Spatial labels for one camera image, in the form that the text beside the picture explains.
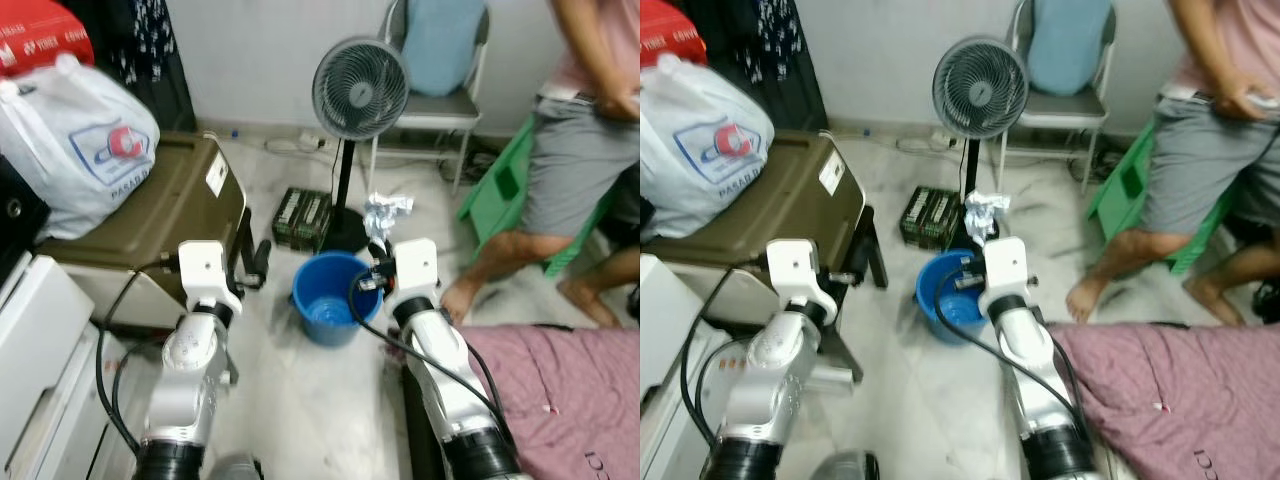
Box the blue plastic bucket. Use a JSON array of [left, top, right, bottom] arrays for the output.
[[291, 251, 386, 348], [915, 248, 991, 346]]

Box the small black crate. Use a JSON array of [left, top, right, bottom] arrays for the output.
[[898, 187, 963, 249], [272, 187, 334, 251]]

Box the olive brown storage box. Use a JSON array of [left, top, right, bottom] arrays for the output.
[[665, 130, 869, 331], [40, 133, 251, 331]]

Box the white power strip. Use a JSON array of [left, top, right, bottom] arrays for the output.
[[265, 130, 331, 155], [895, 128, 961, 153]]

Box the grey metal chair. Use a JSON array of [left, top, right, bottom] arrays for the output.
[[370, 0, 493, 193], [995, 0, 1119, 191]]

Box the grey standing fan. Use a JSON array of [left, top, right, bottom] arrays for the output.
[[312, 37, 411, 253], [932, 35, 1031, 251]]

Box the silver left robot leg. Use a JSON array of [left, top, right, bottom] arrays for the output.
[[815, 450, 881, 480], [205, 452, 263, 480]]

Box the white printed plastic bag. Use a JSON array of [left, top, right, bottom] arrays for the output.
[[640, 55, 789, 241], [0, 55, 161, 241]]

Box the person in grey shorts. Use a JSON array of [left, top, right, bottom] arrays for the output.
[[440, 0, 641, 329], [1065, 0, 1280, 326]]

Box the white cabinet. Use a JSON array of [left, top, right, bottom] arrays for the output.
[[640, 252, 721, 480], [0, 252, 136, 480]]

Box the blue chair cushion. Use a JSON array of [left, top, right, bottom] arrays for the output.
[[1027, 0, 1114, 96], [400, 0, 489, 98]]

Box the purple cartoon print blanket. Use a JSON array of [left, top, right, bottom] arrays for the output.
[[460, 325, 641, 480], [1050, 322, 1280, 480]]

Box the black white patterned clothing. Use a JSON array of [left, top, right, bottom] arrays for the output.
[[65, 0, 198, 133], [690, 0, 829, 131]]

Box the red bag with white print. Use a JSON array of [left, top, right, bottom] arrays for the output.
[[0, 0, 94, 78], [640, 0, 709, 69]]

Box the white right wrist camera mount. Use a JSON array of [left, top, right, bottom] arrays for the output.
[[982, 237, 1031, 301], [393, 238, 441, 306]]

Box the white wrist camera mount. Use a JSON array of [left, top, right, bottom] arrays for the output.
[[765, 238, 837, 319], [178, 240, 244, 319], [982, 237, 1031, 301], [393, 238, 441, 306]]

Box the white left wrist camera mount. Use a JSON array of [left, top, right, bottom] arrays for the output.
[[765, 238, 837, 319], [178, 240, 244, 319]]

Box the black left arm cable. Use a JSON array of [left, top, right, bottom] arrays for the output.
[[680, 255, 776, 451], [95, 258, 186, 456]]

